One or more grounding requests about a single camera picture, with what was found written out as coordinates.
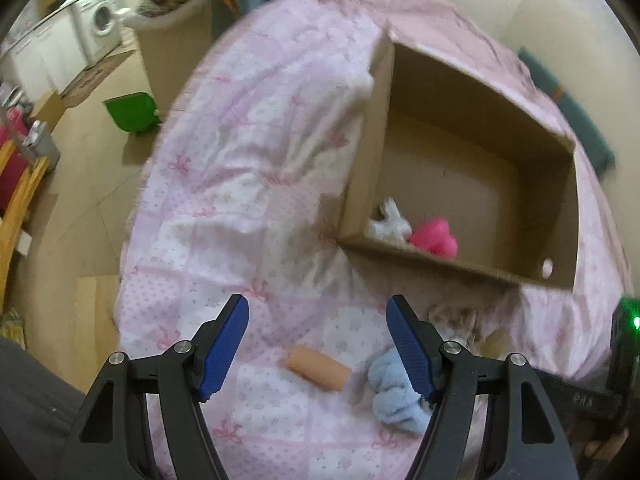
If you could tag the patterned floor mat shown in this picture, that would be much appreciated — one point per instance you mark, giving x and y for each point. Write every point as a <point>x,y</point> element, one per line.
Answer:
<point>90,79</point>

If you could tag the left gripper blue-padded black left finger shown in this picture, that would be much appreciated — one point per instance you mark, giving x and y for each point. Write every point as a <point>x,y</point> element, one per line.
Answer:
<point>111,436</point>

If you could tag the white rolled sock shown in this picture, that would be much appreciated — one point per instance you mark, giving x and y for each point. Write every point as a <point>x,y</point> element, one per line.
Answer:
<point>392,226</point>

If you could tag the beige foam cylinder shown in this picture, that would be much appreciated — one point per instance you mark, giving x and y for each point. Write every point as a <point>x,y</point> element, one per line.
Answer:
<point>319,368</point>

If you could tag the light blue plush toy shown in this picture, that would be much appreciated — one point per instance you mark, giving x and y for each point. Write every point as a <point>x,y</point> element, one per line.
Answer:
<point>395,403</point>

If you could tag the white washing machine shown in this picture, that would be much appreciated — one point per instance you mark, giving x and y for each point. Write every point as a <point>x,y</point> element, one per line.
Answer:
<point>98,28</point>

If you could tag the wooden chair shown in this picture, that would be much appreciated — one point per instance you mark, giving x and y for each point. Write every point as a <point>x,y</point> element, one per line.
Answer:
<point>12,221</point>

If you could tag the brown cardboard box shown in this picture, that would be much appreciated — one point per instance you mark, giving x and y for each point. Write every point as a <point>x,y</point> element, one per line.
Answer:
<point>446,146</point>

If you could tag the green plastic dustpan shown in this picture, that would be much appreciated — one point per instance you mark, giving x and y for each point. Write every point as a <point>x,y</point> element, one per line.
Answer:
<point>134,113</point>

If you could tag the white kitchen cabinets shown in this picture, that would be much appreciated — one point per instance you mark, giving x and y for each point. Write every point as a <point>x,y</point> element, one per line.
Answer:
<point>48,58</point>

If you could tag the pink patterned bed quilt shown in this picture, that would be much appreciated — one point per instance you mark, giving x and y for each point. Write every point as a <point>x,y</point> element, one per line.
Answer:
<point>242,195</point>

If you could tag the teal cushion with orange stripe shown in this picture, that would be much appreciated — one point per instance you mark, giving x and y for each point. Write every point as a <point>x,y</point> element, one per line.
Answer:
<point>599,153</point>

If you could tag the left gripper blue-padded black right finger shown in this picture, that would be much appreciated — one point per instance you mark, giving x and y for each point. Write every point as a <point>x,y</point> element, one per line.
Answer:
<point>523,436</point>

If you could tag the pink plush toy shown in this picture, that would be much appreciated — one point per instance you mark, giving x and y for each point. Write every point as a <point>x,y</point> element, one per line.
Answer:
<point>434,237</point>

